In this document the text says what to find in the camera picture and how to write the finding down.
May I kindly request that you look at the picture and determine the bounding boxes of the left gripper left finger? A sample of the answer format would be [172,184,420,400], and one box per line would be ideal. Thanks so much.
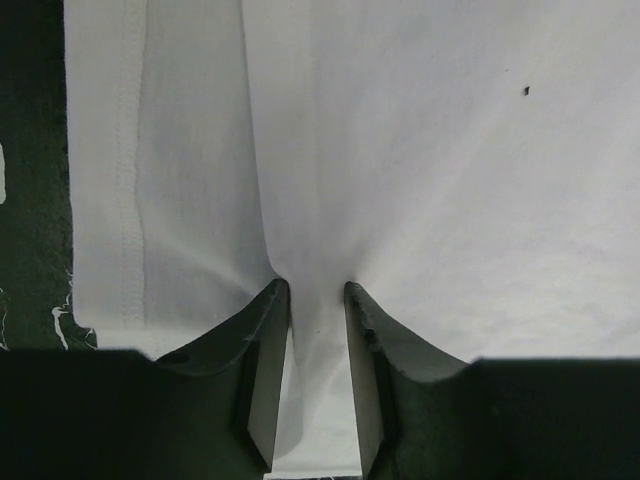
[149,279,290,473]

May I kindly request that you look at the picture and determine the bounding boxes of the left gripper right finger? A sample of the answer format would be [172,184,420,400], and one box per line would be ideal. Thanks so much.
[344,282,475,475]

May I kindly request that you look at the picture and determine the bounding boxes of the white t-shirt robot print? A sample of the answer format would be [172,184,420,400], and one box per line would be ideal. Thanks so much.
[64,1,639,479]

